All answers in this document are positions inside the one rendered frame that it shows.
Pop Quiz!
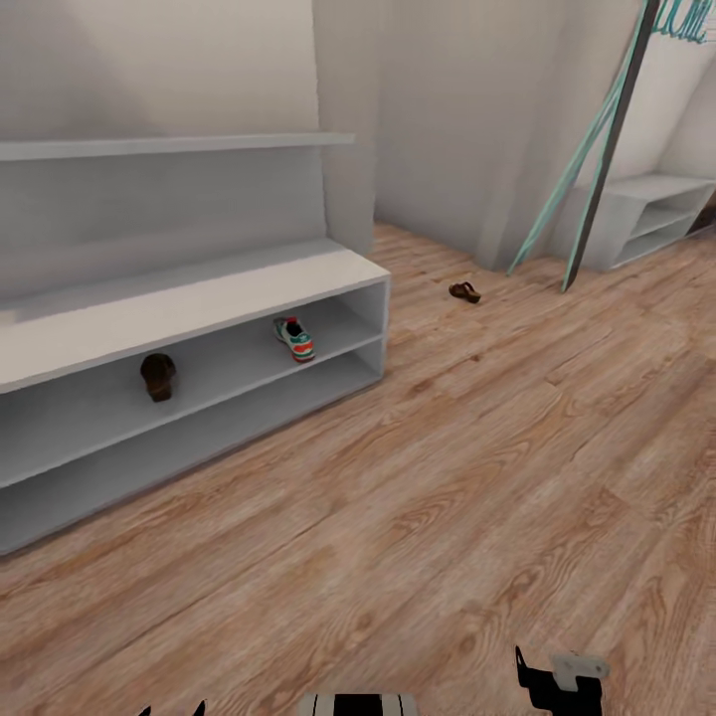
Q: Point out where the gym shoe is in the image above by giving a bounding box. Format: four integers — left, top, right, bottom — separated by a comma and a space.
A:
271, 317, 315, 361

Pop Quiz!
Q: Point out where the sandal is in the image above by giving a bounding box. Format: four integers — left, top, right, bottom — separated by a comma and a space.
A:
140, 353, 176, 404
448, 282, 481, 303

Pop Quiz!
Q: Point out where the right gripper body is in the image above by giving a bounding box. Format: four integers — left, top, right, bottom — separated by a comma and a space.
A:
527, 668, 602, 716

